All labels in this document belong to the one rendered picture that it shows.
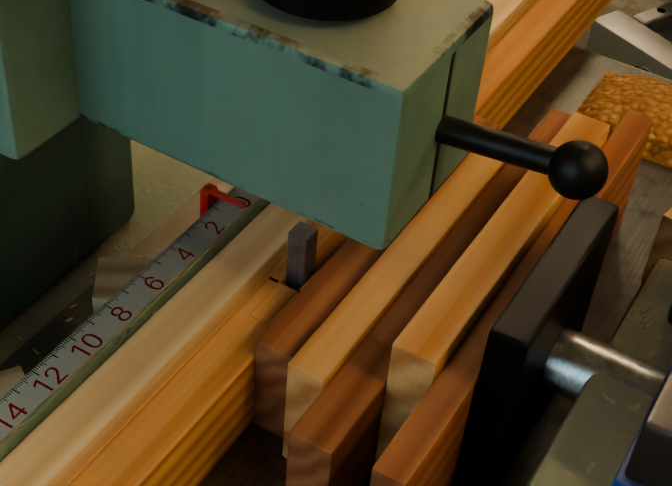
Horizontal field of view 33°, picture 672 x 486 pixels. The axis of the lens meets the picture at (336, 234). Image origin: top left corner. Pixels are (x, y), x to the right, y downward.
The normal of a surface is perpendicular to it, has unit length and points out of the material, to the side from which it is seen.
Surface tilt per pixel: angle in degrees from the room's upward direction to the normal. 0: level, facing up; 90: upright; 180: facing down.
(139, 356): 0
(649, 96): 12
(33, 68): 90
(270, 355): 90
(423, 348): 0
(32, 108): 90
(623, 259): 0
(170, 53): 90
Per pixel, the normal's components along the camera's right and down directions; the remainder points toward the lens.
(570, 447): 0.07, -0.74
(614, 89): -0.22, -0.83
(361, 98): -0.51, 0.55
